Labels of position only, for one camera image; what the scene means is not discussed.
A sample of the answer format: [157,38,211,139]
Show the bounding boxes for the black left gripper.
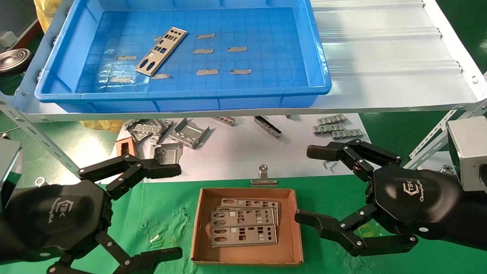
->
[0,154,184,274]

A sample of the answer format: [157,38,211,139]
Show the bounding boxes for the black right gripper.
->
[295,139,487,257]

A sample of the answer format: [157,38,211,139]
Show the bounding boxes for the brown cardboard box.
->
[191,187,304,266]

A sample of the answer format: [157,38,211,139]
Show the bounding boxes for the blue plastic tray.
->
[34,0,332,113]

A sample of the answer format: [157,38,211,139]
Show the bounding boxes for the grey metal clip strip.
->
[317,114,347,125]
[313,124,345,135]
[331,129,364,140]

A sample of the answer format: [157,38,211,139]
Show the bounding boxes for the brown rectangular holder block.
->
[115,137,138,157]

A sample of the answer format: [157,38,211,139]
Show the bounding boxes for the slotted metal plate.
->
[131,122,165,136]

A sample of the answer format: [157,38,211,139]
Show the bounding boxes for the small bent metal piece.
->
[150,119,174,144]

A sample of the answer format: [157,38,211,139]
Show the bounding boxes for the black metal bar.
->
[254,116,282,138]

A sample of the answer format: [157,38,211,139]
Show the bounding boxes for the white metal shelf rack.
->
[0,0,487,185]

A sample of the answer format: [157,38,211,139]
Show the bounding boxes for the black round stool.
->
[0,48,32,74]

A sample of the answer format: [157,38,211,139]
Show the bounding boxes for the yellow plastic bag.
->
[33,0,73,34]

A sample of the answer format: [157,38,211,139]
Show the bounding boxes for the square metal window bracket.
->
[149,142,184,165]

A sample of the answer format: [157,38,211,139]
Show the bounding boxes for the dark metal frame bracket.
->
[124,119,153,144]

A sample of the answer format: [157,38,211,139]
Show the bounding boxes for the folded sheet metal bracket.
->
[168,118,210,149]

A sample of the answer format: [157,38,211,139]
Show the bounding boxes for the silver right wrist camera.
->
[446,116,487,191]

